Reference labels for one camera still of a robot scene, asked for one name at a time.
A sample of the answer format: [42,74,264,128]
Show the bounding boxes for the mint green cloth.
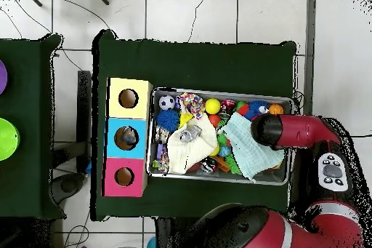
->
[222,111,286,181]

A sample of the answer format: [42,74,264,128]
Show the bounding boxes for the wooden box with three holes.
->
[100,77,154,198]

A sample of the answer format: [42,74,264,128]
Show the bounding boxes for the silver mesh bin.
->
[146,87,294,186]

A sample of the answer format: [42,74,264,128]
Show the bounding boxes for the blue spiky ball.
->
[155,108,181,133]

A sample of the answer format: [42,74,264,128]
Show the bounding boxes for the small soccer ball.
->
[158,94,176,111]

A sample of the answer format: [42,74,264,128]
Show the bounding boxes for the cream cloth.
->
[166,113,219,175]

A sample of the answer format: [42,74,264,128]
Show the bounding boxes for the orange ball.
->
[208,113,222,129]

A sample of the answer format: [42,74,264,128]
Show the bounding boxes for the yellow ball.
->
[204,97,222,115]

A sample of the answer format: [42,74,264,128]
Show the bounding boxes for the dark green tablecloth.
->
[90,29,298,222]

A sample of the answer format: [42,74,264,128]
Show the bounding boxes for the blue spiky toy with eyes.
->
[235,100,270,121]

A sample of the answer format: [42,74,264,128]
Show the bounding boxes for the small orange basketball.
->
[267,103,285,116]

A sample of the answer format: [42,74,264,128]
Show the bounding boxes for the side table with green cloth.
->
[0,33,66,221]

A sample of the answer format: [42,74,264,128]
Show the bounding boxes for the lime green disc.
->
[0,117,21,162]

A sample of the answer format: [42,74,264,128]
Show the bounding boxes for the purple disc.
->
[0,59,9,96]

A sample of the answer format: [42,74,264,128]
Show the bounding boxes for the thin black floor cable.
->
[187,0,211,44]

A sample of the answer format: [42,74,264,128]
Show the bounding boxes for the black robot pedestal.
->
[153,217,193,248]

